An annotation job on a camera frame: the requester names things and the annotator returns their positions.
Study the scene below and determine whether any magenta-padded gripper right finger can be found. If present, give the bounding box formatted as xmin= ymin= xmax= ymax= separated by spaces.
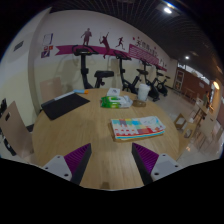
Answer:
xmin=131 ymin=142 xmax=184 ymax=186

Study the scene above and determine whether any brown framed door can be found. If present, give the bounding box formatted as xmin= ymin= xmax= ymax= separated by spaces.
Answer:
xmin=175 ymin=69 xmax=185 ymax=92

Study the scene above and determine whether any white wall poster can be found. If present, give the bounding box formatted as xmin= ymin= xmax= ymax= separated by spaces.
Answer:
xmin=42 ymin=33 xmax=54 ymax=47

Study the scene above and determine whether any light wooden chair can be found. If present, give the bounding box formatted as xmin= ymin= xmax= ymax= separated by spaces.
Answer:
xmin=175 ymin=121 xmax=198 ymax=161
xmin=39 ymin=77 xmax=64 ymax=104
xmin=0 ymin=100 xmax=34 ymax=161

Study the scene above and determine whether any black bin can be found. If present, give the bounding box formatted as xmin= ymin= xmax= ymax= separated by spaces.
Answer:
xmin=3 ymin=139 xmax=18 ymax=157

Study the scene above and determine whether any red wall poster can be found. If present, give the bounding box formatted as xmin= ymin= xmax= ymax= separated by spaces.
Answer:
xmin=40 ymin=45 xmax=54 ymax=59

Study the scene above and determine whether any person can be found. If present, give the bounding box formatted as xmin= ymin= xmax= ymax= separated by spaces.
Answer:
xmin=203 ymin=91 xmax=210 ymax=108

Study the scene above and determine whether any black flat pad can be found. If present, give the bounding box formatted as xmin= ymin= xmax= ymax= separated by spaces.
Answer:
xmin=40 ymin=91 xmax=91 ymax=121

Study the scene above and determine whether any white tissue packet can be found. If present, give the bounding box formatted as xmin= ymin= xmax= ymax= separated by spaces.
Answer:
xmin=106 ymin=87 xmax=122 ymax=98

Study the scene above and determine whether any blue and orange marker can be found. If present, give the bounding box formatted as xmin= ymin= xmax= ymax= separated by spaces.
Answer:
xmin=73 ymin=88 xmax=90 ymax=95

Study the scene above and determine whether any wooden tables and chairs group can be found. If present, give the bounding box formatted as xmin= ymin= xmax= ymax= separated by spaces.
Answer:
xmin=173 ymin=96 xmax=224 ymax=158

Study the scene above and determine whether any green wet wipes pack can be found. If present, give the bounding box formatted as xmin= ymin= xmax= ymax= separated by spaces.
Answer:
xmin=100 ymin=95 xmax=134 ymax=109

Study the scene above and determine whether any colourful patterned towel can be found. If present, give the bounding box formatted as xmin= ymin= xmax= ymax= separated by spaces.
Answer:
xmin=110 ymin=115 xmax=167 ymax=142

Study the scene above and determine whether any white paper cup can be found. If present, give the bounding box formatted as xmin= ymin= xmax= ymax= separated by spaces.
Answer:
xmin=137 ymin=83 xmax=151 ymax=102

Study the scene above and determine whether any grey wall vent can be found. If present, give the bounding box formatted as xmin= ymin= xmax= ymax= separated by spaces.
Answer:
xmin=13 ymin=40 xmax=25 ymax=52

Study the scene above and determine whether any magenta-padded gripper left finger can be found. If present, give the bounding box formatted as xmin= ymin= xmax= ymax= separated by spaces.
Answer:
xmin=42 ymin=142 xmax=93 ymax=186

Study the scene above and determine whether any brown cup coaster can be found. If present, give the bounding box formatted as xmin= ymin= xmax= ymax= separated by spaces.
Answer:
xmin=132 ymin=98 xmax=147 ymax=108

